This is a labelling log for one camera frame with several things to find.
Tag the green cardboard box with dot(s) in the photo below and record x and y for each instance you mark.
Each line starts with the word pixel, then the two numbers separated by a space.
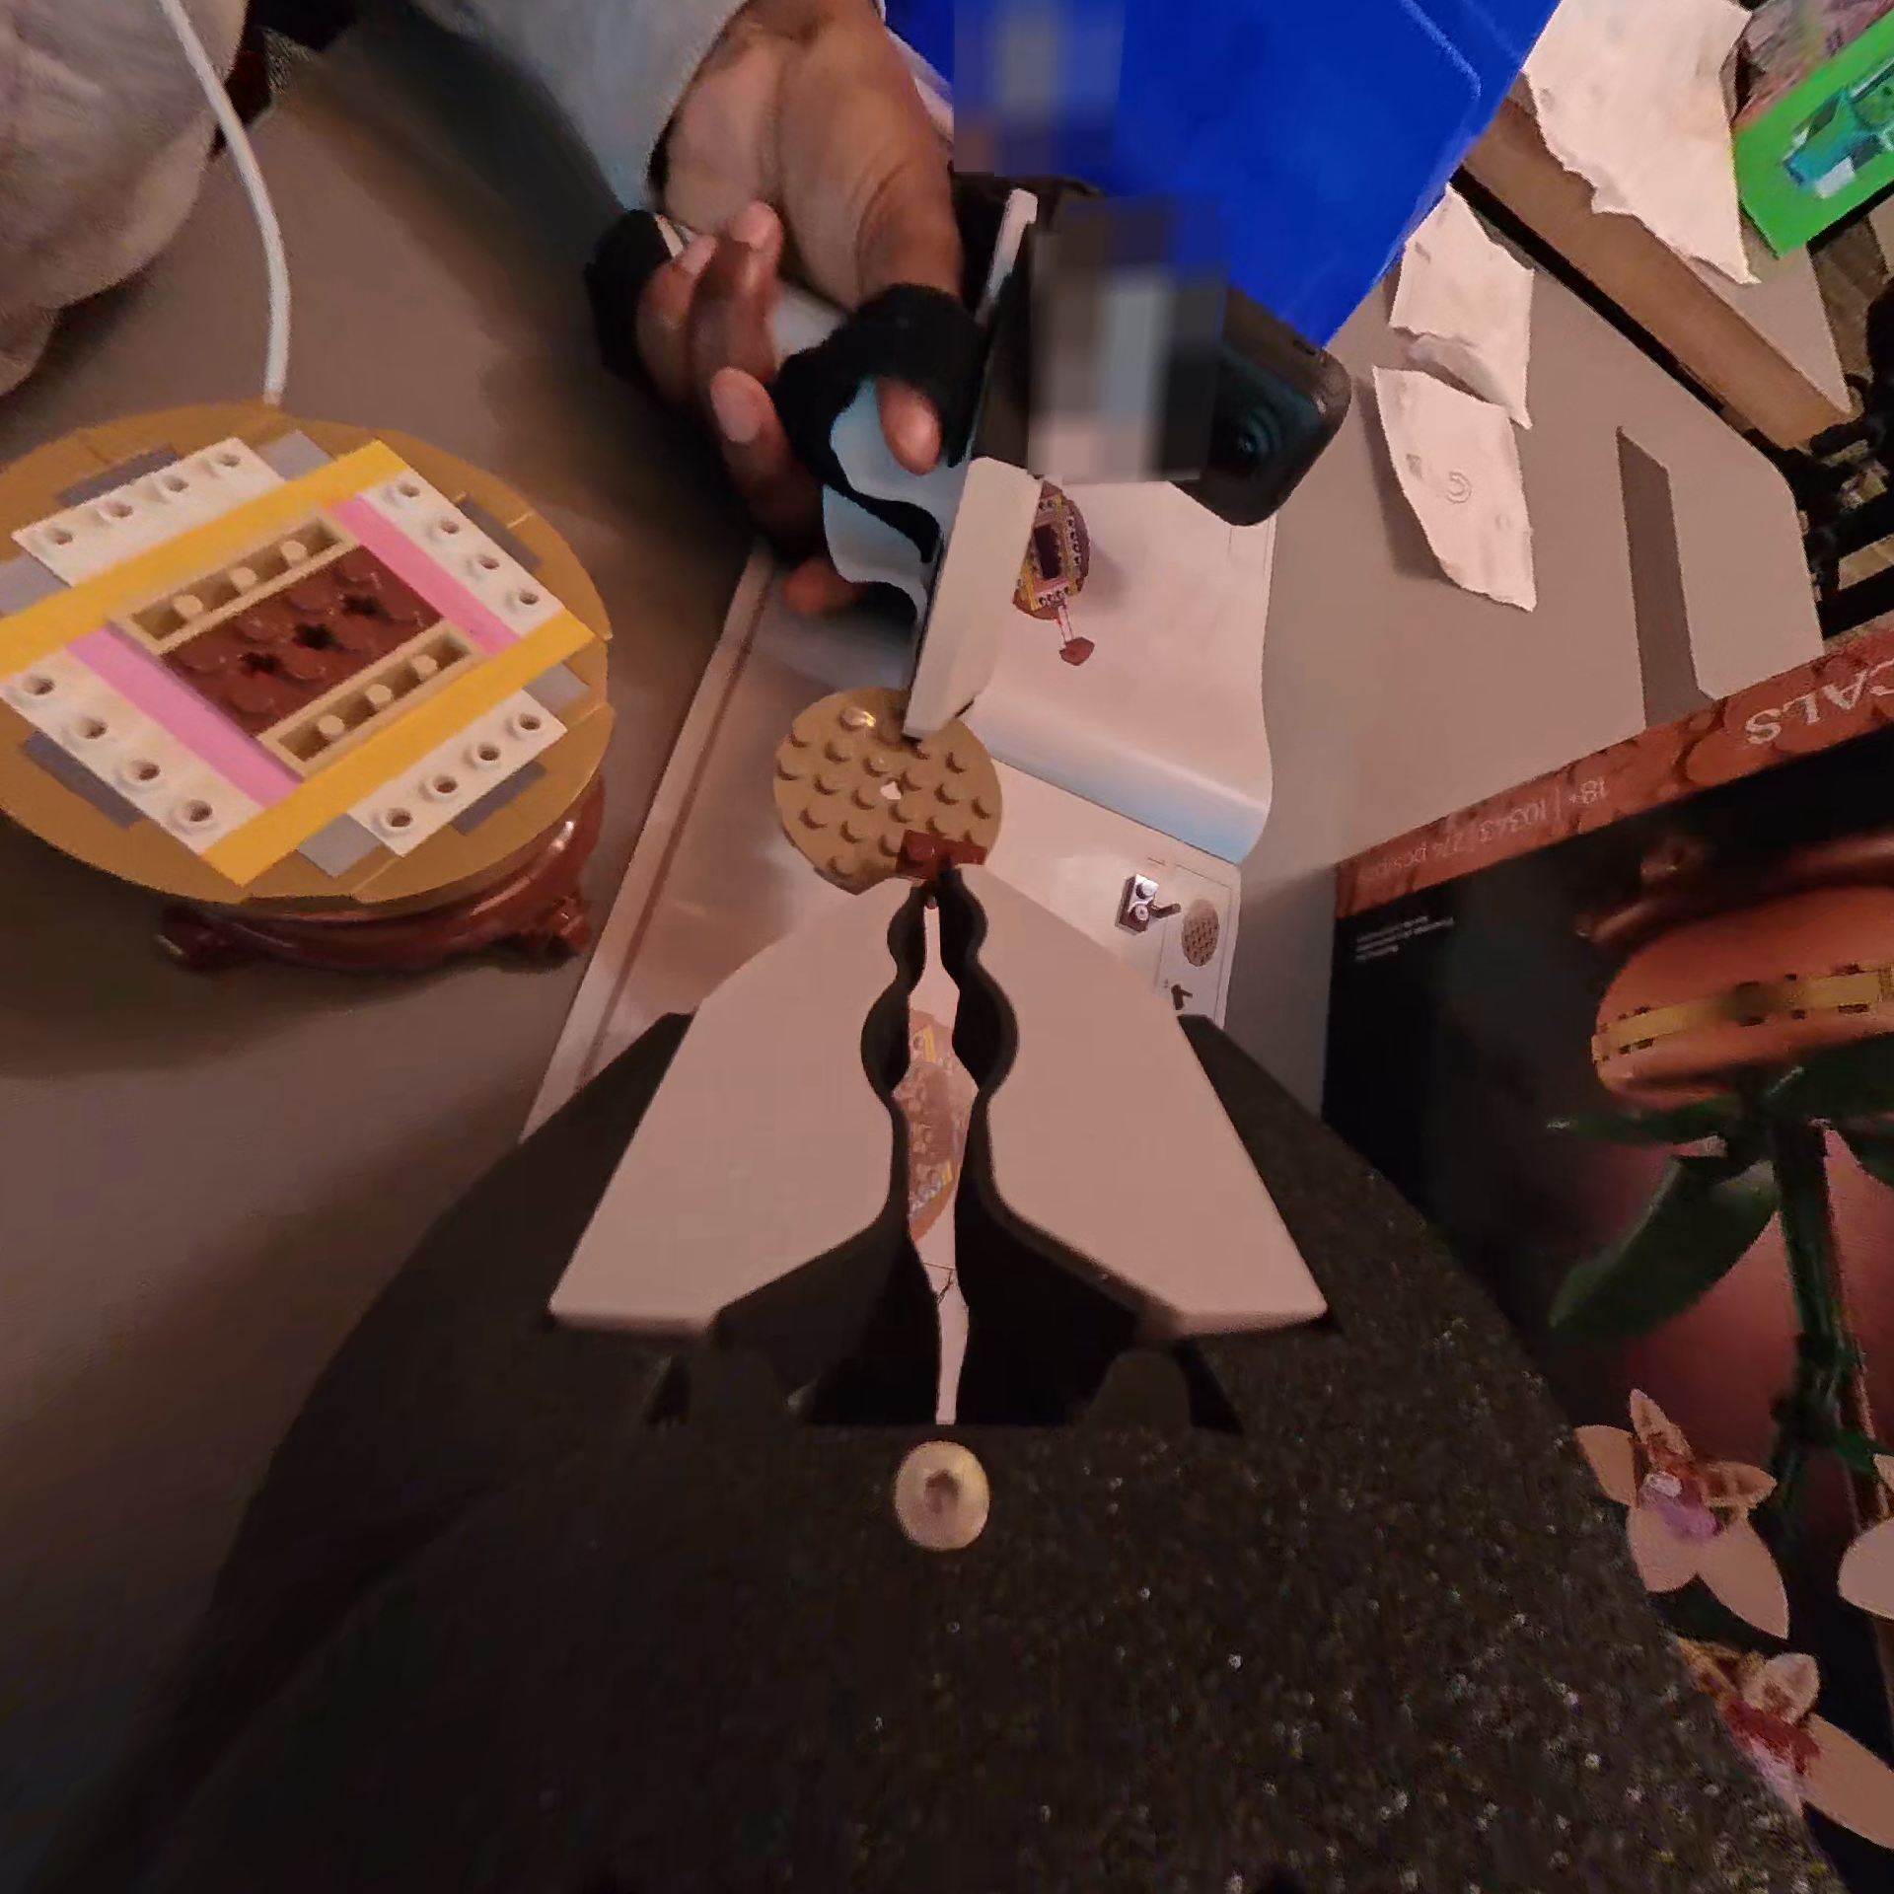
pixel 1820 148

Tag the small brown brick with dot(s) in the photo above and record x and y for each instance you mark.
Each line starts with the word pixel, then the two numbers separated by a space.
pixel 1148 897
pixel 943 854

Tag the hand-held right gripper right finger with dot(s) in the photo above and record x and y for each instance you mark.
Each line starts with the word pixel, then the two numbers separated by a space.
pixel 1140 1170

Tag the black flower print box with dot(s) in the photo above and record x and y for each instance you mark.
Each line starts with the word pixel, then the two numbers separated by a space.
pixel 1480 1067

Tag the blue plastic bin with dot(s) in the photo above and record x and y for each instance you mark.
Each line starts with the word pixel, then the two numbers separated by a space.
pixel 1333 119

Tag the brick pot model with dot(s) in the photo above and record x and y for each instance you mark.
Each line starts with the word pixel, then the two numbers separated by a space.
pixel 296 652

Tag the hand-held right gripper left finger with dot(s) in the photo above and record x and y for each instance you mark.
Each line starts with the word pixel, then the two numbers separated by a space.
pixel 740 1170

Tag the white instruction booklet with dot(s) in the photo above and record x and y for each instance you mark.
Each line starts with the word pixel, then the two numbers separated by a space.
pixel 1184 680

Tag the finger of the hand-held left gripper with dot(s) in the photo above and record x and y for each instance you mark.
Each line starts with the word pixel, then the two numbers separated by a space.
pixel 978 594

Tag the tan round plate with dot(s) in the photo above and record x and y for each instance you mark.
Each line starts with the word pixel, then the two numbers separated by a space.
pixel 873 784

